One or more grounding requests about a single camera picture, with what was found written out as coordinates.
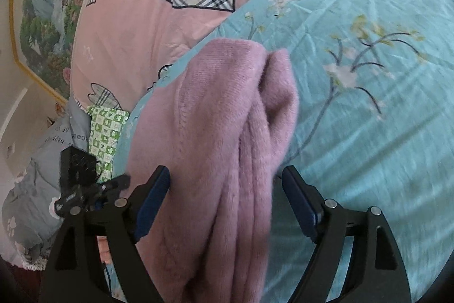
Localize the pink quilt with plaid hearts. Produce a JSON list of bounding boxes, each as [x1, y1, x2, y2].
[[70, 0, 415, 112]]

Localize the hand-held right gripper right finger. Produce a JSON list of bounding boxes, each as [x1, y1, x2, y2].
[[282, 165, 412, 303]]

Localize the purple knit sweater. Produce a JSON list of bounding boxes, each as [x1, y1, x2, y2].
[[124, 38, 300, 303]]

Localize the grey printed pillow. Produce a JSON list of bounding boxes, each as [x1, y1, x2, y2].
[[1, 96, 93, 270]]

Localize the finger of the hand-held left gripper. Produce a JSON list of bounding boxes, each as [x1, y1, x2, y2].
[[96, 174, 131, 202]]

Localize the framed landscape wall picture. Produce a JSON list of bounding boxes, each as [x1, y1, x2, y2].
[[10, 0, 119, 103]]

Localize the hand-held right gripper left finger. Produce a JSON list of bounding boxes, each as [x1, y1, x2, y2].
[[39, 165, 171, 303]]

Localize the green checkered pillow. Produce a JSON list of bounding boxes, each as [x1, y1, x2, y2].
[[87, 105, 130, 183]]

